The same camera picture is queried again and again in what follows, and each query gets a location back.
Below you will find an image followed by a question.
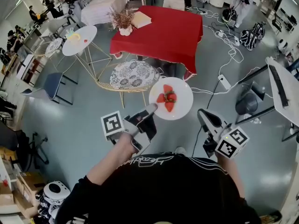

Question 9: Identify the person's left forearm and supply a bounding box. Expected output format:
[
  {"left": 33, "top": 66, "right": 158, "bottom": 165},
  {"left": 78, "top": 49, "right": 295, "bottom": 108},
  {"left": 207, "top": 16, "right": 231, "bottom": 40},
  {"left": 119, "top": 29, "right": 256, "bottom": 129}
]
[{"left": 85, "top": 132, "right": 137, "bottom": 186}]

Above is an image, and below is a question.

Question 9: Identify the cardboard box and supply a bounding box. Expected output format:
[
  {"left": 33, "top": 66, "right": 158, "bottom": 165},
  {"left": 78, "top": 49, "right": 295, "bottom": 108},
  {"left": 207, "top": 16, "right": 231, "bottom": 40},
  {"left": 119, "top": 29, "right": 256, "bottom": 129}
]
[{"left": 14, "top": 171, "right": 47, "bottom": 219}]

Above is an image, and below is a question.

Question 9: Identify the black and white backpack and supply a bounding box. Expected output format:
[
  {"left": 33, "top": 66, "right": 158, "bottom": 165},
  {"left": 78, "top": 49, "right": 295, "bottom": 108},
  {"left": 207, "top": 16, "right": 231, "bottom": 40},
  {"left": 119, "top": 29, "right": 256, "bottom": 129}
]
[
  {"left": 239, "top": 29, "right": 257, "bottom": 51},
  {"left": 251, "top": 22, "right": 266, "bottom": 41}
]

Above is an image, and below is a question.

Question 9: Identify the person's black shirt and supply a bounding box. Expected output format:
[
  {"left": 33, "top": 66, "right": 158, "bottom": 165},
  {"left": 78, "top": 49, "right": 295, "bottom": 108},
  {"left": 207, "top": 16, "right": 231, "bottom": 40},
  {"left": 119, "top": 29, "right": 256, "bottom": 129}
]
[{"left": 55, "top": 152, "right": 262, "bottom": 224}]

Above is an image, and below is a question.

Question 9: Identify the white lumpy vase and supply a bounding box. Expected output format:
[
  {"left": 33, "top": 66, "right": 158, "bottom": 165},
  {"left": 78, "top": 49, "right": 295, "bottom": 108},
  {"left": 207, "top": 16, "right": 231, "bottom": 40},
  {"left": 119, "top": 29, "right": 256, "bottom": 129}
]
[{"left": 118, "top": 26, "right": 134, "bottom": 36}]

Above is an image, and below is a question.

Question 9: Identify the dried reddish plant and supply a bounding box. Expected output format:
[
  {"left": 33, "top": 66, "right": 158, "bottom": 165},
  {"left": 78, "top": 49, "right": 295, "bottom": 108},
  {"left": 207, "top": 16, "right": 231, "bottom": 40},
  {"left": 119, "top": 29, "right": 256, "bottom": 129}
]
[{"left": 106, "top": 7, "right": 138, "bottom": 31}]

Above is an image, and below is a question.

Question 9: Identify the floral seat cushion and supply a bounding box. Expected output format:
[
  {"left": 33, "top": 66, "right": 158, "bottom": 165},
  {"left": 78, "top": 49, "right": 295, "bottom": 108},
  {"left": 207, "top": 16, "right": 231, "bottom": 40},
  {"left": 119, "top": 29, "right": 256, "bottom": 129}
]
[{"left": 109, "top": 61, "right": 157, "bottom": 90}]

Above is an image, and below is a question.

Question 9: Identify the white cable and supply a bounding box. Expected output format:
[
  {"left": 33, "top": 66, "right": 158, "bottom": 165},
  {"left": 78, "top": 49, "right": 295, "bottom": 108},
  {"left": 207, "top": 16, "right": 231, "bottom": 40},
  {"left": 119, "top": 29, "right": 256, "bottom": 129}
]
[{"left": 200, "top": 8, "right": 245, "bottom": 64}]

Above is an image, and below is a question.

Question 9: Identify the person's right forearm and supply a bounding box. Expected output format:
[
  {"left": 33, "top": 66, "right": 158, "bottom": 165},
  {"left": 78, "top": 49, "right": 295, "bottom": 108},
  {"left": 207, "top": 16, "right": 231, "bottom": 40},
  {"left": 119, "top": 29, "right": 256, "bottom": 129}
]
[{"left": 214, "top": 152, "right": 246, "bottom": 199}]

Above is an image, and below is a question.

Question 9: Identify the white cloth-covered table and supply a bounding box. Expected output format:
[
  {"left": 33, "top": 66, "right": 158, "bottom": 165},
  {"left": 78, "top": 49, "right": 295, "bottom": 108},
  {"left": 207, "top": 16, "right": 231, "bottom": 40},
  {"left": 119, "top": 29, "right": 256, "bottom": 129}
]
[{"left": 80, "top": 0, "right": 130, "bottom": 27}]

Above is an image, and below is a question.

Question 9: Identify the black bag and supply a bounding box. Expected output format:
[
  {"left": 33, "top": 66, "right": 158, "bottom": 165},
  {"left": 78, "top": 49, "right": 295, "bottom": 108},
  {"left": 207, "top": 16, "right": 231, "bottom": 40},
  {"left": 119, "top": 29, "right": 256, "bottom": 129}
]
[{"left": 221, "top": 7, "right": 238, "bottom": 23}]

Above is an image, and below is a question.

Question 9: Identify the white power strip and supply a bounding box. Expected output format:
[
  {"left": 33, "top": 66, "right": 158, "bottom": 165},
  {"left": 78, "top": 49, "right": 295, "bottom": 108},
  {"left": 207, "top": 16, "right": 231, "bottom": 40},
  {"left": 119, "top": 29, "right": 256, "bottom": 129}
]
[{"left": 217, "top": 74, "right": 232, "bottom": 90}]

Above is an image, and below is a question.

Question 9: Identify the black office chair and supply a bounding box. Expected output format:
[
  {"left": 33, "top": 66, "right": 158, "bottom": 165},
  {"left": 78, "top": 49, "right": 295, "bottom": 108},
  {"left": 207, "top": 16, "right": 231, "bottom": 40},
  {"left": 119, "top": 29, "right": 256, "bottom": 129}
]
[{"left": 0, "top": 120, "right": 50, "bottom": 172}]

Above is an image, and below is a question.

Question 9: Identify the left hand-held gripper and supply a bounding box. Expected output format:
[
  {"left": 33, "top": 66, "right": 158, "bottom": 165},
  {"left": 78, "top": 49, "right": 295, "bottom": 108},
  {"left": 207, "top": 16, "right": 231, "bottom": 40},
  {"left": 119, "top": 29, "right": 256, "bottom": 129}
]
[{"left": 100, "top": 103, "right": 158, "bottom": 157}]

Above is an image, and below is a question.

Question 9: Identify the blue chair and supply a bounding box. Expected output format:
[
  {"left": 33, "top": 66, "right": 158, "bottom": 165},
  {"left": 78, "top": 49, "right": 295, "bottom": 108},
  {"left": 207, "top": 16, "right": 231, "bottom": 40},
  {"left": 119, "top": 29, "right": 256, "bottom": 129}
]
[{"left": 20, "top": 72, "right": 79, "bottom": 106}]

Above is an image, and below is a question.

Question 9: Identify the white desk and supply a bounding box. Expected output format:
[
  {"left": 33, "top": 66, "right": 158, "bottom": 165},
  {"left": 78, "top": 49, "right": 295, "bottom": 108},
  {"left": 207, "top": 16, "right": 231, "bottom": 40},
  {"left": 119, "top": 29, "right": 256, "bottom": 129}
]
[{"left": 235, "top": 56, "right": 299, "bottom": 123}]

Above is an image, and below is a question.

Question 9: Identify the black bin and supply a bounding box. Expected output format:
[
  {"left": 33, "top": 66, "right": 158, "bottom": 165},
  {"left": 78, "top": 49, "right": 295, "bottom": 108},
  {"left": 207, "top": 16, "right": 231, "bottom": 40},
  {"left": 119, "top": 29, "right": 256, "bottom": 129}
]
[{"left": 235, "top": 92, "right": 259, "bottom": 116}]

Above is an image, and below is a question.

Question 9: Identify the gold wire chair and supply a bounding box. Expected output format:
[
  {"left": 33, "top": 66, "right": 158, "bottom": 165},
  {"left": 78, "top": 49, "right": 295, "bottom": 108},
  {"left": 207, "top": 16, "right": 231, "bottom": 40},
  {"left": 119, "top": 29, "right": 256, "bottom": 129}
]
[{"left": 94, "top": 59, "right": 162, "bottom": 109}]

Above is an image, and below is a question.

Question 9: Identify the white plate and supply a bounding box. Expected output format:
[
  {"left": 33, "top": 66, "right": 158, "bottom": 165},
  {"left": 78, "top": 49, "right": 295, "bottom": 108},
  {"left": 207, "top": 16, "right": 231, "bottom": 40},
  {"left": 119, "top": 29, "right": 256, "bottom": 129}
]
[{"left": 149, "top": 77, "right": 194, "bottom": 121}]

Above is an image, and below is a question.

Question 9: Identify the beige book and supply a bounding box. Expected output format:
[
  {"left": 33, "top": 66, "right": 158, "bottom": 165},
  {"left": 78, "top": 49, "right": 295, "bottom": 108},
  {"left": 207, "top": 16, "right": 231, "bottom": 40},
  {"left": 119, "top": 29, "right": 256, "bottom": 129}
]
[{"left": 130, "top": 11, "right": 152, "bottom": 29}]

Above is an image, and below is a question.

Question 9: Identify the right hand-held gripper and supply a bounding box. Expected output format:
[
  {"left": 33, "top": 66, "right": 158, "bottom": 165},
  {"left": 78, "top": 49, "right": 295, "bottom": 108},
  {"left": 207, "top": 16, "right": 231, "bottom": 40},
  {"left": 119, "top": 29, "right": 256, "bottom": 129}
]
[{"left": 197, "top": 108, "right": 250, "bottom": 159}]

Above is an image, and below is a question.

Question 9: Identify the white round device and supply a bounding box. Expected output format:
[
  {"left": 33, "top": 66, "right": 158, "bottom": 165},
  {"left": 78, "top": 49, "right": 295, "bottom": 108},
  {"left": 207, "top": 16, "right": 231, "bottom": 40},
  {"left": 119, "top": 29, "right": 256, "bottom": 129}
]
[{"left": 43, "top": 181, "right": 71, "bottom": 205}]

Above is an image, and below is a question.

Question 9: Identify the red tablecloth table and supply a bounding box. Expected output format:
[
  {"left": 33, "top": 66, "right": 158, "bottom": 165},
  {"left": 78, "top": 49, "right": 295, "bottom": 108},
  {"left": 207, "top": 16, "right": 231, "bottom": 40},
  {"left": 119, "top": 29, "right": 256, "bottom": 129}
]
[{"left": 109, "top": 5, "right": 204, "bottom": 80}]

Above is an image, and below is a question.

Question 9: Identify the black keyboard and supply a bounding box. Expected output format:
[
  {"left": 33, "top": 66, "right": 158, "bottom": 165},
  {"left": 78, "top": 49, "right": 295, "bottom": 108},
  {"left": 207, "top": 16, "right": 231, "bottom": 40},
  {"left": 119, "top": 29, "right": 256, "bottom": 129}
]
[{"left": 268, "top": 65, "right": 290, "bottom": 107}]

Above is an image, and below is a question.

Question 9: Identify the small floral chair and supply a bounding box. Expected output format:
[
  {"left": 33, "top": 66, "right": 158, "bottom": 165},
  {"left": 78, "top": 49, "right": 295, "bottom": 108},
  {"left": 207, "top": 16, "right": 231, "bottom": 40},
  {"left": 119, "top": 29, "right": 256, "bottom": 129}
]
[{"left": 44, "top": 37, "right": 64, "bottom": 58}]

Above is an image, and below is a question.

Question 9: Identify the round white side table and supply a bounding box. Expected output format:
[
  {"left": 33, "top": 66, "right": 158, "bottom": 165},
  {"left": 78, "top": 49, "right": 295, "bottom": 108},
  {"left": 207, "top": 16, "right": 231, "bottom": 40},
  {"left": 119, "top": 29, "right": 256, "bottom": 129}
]
[{"left": 62, "top": 25, "right": 113, "bottom": 79}]

